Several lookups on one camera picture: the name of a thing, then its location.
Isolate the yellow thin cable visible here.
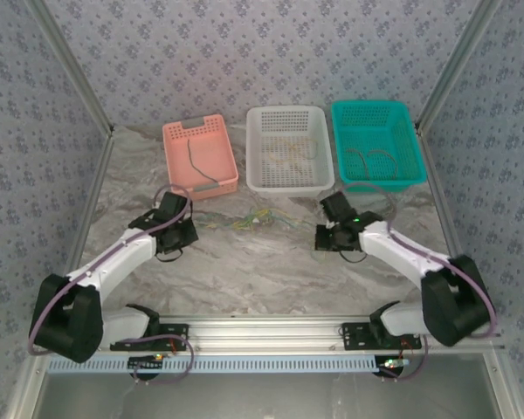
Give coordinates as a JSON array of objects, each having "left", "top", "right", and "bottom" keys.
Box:
[{"left": 203, "top": 208, "right": 289, "bottom": 231}]

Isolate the dark grey-green thin cable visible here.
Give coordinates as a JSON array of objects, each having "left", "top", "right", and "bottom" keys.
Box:
[{"left": 186, "top": 138, "right": 222, "bottom": 183}]

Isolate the red thin cable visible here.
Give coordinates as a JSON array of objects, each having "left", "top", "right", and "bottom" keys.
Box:
[
  {"left": 346, "top": 148, "right": 370, "bottom": 181},
  {"left": 365, "top": 149, "right": 398, "bottom": 181}
]

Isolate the pink plastic basket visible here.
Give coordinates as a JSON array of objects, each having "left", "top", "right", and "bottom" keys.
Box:
[{"left": 162, "top": 113, "right": 240, "bottom": 203}]

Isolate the teal plastic basket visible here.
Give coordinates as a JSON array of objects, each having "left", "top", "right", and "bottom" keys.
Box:
[{"left": 330, "top": 100, "right": 428, "bottom": 195}]

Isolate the white plastic basket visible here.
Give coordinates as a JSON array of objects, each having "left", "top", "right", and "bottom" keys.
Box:
[{"left": 245, "top": 105, "right": 336, "bottom": 196}]

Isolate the small black circuit board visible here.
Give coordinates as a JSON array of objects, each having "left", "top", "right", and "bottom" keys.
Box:
[
  {"left": 128, "top": 355, "right": 165, "bottom": 380},
  {"left": 377, "top": 357, "right": 410, "bottom": 379}
]

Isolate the grey metal lower panel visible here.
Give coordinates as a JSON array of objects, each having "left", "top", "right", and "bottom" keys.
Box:
[{"left": 38, "top": 373, "right": 506, "bottom": 419}]

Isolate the left wrist thin black cable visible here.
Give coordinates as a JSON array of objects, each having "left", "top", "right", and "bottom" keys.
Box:
[{"left": 155, "top": 246, "right": 185, "bottom": 264}]

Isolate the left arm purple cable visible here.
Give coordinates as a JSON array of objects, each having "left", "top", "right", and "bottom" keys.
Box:
[{"left": 28, "top": 183, "right": 197, "bottom": 386}]

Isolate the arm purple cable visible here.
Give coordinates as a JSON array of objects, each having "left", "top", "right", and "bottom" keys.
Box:
[
  {"left": 341, "top": 182, "right": 499, "bottom": 384},
  {"left": 28, "top": 183, "right": 197, "bottom": 386}
]

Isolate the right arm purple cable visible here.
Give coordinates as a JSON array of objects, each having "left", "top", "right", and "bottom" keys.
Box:
[{"left": 341, "top": 182, "right": 499, "bottom": 384}]

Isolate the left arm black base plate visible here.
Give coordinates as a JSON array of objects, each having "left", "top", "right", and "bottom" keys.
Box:
[{"left": 109, "top": 323, "right": 190, "bottom": 352}]

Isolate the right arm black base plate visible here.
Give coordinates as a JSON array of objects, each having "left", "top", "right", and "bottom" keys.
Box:
[{"left": 341, "top": 322, "right": 423, "bottom": 350}]

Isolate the aluminium mounting rail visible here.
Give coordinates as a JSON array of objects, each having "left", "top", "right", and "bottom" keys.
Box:
[{"left": 30, "top": 316, "right": 506, "bottom": 354}]

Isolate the grey slotted cable duct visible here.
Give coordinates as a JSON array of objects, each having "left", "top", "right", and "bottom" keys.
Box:
[{"left": 47, "top": 354, "right": 379, "bottom": 374}]

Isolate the aluminium frame post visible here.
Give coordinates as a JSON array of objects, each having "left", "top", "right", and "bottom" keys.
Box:
[
  {"left": 25, "top": 0, "right": 115, "bottom": 137},
  {"left": 413, "top": 0, "right": 504, "bottom": 132}
]

